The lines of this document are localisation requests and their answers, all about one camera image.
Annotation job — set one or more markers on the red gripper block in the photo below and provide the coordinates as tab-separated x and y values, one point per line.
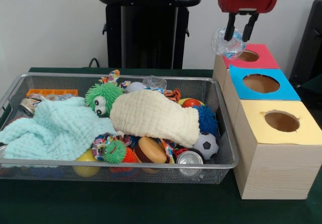
247	2

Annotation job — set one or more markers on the crushed clear plastic bottle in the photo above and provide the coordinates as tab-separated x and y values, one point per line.
226	47

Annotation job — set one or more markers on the cream waffle cloth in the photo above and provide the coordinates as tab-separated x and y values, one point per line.
151	115

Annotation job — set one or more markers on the wooden box with three holes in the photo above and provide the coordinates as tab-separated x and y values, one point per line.
276	171

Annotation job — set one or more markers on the shallow metal mesh bin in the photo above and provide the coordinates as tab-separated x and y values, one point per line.
163	177

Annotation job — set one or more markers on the black stand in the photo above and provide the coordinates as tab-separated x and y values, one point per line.
312	32

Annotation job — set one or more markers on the blue spiky ball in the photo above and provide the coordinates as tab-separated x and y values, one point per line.
207	119

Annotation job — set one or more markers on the white baseball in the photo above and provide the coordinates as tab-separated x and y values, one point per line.
134	86

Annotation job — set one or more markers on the black white soccer ball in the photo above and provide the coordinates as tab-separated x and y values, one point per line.
206	146

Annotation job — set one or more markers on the silver drink can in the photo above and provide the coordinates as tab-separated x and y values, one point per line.
188	157

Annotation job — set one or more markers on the large green spiky eyed toy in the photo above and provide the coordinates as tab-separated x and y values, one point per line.
105	93

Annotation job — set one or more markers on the small green spiky toy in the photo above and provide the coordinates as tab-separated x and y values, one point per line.
114	152

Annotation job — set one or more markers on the orange plastic block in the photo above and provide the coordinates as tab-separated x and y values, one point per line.
50	92

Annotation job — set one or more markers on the dark green tablecloth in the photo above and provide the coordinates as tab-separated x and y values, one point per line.
125	204

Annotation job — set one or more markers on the mint green waffle cloth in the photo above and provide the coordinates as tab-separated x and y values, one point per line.
58	131

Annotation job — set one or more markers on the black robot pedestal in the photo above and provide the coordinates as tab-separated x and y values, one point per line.
151	32

